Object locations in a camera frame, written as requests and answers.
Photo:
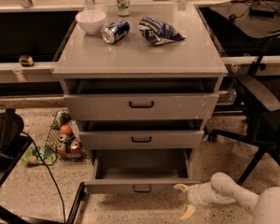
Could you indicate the white bowl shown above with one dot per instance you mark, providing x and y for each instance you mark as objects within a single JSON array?
[{"x": 91, "y": 21}]

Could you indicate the black power adapter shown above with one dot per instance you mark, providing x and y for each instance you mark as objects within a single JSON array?
[{"x": 262, "y": 9}]

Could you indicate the black side table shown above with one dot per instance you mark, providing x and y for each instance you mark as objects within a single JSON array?
[{"x": 236, "y": 33}]

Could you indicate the grey bottom drawer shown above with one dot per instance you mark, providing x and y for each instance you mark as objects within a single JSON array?
[{"x": 140, "y": 171}]

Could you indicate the black chair left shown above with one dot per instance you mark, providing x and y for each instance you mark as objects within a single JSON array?
[{"x": 13, "y": 144}]

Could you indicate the grey drawer cabinet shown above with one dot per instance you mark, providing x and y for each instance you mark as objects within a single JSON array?
[{"x": 88, "y": 56}]

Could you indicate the blue soda can lying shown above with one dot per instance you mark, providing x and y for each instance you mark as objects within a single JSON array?
[{"x": 115, "y": 31}]

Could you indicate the grey drawer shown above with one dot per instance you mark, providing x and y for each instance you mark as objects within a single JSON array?
[
  {"x": 140, "y": 171},
  {"x": 140, "y": 99},
  {"x": 141, "y": 134}
]

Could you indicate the black office chair right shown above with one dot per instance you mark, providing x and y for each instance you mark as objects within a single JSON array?
[{"x": 259, "y": 100}]

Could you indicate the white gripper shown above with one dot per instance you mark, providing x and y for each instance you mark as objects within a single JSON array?
[{"x": 194, "y": 195}]

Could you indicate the blue white chip bag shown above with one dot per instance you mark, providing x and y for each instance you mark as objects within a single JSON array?
[{"x": 158, "y": 32}]

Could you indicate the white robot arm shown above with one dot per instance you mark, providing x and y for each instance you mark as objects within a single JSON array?
[{"x": 222, "y": 189}]

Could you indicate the grey top drawer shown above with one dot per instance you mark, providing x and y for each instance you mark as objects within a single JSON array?
[{"x": 140, "y": 99}]

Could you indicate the silver soda can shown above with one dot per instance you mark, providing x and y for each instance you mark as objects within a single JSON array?
[{"x": 61, "y": 148}]

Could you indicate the orange ball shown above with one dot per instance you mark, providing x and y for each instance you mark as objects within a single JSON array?
[{"x": 66, "y": 129}]

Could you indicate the wire basket on floor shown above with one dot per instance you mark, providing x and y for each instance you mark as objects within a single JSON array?
[{"x": 65, "y": 142}]

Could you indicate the green white upright can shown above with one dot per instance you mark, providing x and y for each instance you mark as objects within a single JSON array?
[{"x": 123, "y": 7}]

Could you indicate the red soda can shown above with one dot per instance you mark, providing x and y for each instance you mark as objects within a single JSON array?
[{"x": 76, "y": 147}]

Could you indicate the grey middle drawer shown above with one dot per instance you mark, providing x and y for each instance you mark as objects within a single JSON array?
[{"x": 141, "y": 134}]

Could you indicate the yellow black tape measure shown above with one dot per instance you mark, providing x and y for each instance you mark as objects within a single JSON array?
[{"x": 26, "y": 60}]

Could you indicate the green chip bag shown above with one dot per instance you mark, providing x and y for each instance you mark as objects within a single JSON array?
[{"x": 61, "y": 118}]

